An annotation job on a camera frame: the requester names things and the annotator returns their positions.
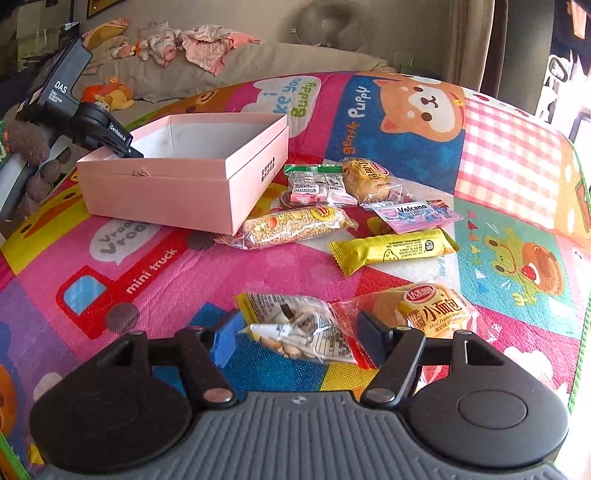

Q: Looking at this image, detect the yellow snack bar packet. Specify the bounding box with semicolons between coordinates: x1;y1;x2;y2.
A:
329;228;460;277

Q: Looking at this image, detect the green white candy packet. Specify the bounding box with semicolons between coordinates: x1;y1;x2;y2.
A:
283;164;358;207

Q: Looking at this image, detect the brown plush toy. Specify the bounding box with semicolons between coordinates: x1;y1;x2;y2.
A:
1;119;72;221

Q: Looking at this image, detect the grey sofa cushion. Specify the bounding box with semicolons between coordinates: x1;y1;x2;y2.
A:
74;42;394;103

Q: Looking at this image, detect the sesame rice bar packet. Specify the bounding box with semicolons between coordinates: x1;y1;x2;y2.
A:
214;206;359;251

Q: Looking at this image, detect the nuts packet yellow white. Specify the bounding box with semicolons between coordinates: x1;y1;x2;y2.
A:
235;292;356;364

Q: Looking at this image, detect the Velcano wafer packet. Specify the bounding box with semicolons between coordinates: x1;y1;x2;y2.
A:
369;200;464;234

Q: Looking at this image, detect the small bread bun packet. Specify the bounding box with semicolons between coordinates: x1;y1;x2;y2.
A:
329;282;499;369

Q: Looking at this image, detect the colourful cartoon play mat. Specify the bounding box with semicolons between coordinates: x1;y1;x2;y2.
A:
1;72;590;476

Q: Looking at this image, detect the grey neck pillow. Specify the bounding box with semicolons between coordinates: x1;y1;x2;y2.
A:
291;1;370;52

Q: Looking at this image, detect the orange lion plush toy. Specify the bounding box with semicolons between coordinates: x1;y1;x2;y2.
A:
81;77;134;112

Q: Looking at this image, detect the pink cardboard box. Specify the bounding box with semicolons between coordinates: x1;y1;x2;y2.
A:
77;112;290;235

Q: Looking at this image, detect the pile of pink clothes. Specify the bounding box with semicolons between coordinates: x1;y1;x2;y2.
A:
82;17;263;77

